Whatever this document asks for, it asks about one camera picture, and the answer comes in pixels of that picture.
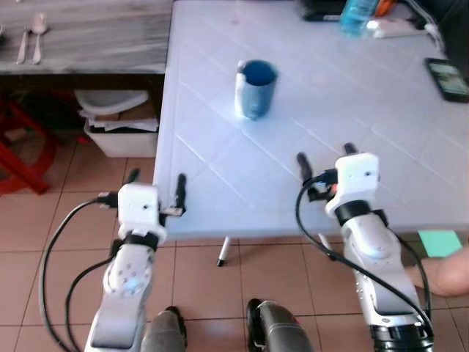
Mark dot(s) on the grey wooden table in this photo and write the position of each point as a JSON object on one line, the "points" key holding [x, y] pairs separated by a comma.
{"points": [[95, 37]]}

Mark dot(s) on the white bin lid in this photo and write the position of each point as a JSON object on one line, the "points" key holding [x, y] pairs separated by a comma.
{"points": [[110, 101]]}

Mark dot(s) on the green paper sheet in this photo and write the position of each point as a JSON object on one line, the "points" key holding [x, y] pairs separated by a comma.
{"points": [[440, 243]]}

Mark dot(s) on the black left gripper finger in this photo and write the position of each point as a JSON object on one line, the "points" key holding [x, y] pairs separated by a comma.
{"points": [[133, 177], [180, 191]]}

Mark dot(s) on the white oblong object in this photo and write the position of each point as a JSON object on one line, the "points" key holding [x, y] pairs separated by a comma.
{"points": [[396, 28]]}

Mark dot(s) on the silver spoon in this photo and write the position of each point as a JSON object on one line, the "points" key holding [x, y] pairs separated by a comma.
{"points": [[38, 29]]}

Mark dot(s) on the grey right robot leg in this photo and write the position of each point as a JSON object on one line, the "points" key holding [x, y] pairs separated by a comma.
{"points": [[280, 328]]}

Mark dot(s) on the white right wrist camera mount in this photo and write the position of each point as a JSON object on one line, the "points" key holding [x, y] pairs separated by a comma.
{"points": [[357, 179]]}

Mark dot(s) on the white table leg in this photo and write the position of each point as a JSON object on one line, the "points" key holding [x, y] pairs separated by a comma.
{"points": [[223, 251], [323, 241]]}

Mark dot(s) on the silver fork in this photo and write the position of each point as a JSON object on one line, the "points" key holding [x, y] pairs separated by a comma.
{"points": [[23, 45]]}

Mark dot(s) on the orange object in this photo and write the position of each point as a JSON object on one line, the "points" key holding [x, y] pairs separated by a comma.
{"points": [[386, 6]]}

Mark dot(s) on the red stool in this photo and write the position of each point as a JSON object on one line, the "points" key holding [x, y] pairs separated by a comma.
{"points": [[18, 172]]}

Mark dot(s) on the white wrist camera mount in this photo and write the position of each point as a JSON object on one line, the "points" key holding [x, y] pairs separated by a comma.
{"points": [[138, 207], [357, 179]]}

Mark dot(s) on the black smartphone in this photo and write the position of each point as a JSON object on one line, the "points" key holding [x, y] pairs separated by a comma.
{"points": [[448, 79]]}

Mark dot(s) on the black chair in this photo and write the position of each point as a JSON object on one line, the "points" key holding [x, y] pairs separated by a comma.
{"points": [[448, 22]]}

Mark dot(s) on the blue transparent bottle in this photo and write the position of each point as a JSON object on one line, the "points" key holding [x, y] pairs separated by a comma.
{"points": [[357, 17]]}

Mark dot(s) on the white plastic bin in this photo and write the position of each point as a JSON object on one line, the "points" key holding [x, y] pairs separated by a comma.
{"points": [[121, 139]]}

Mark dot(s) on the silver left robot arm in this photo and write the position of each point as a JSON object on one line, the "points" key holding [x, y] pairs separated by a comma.
{"points": [[126, 282]]}

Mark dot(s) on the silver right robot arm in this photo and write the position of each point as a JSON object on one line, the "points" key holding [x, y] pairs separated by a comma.
{"points": [[377, 253]]}

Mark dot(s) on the blue mug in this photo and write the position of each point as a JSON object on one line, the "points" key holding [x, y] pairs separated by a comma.
{"points": [[256, 89]]}

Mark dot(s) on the person's hand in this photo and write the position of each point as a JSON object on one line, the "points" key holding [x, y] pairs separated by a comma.
{"points": [[425, 280]]}

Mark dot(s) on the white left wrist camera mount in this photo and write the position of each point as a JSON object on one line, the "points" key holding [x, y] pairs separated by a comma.
{"points": [[138, 207]]}

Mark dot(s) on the person's forearm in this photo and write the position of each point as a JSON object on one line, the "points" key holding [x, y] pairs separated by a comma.
{"points": [[456, 271]]}

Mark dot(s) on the black flat object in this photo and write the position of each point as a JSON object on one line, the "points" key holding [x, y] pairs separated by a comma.
{"points": [[319, 9]]}

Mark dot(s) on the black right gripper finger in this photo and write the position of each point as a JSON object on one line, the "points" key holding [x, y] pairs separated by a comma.
{"points": [[303, 167], [350, 149]]}

